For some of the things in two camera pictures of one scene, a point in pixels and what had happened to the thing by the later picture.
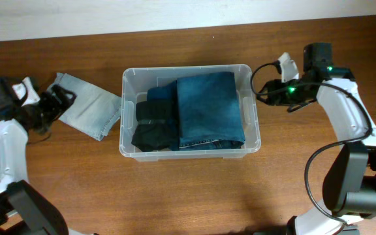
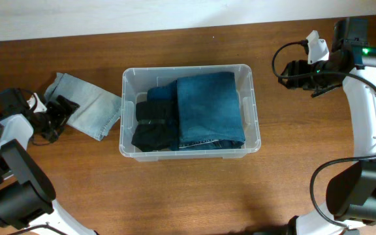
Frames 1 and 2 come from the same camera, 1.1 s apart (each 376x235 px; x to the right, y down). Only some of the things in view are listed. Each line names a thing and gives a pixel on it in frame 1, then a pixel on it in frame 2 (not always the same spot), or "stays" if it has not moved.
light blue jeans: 93,111 stays
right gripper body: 292,97 → 318,83
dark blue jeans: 209,115 stays
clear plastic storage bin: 138,81 stays
